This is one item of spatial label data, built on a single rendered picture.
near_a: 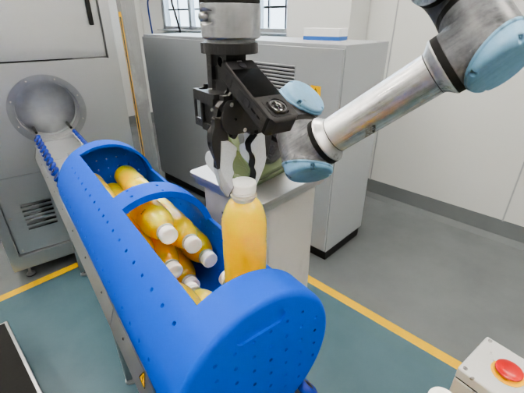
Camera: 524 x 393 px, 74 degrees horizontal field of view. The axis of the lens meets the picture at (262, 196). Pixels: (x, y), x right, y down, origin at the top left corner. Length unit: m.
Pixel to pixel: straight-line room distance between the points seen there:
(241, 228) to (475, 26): 0.51
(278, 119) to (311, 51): 1.79
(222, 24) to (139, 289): 0.42
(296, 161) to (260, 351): 0.44
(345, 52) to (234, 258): 1.66
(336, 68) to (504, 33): 1.44
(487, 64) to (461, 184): 2.64
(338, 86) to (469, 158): 1.51
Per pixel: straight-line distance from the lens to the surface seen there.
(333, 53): 2.09
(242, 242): 0.53
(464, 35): 0.73
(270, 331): 0.54
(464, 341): 2.33
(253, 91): 0.43
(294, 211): 1.05
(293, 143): 0.83
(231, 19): 0.45
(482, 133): 3.17
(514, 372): 0.68
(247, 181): 0.52
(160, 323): 0.55
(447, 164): 3.29
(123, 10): 1.75
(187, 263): 0.89
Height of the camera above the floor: 1.57
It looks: 27 degrees down
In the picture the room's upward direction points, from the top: straight up
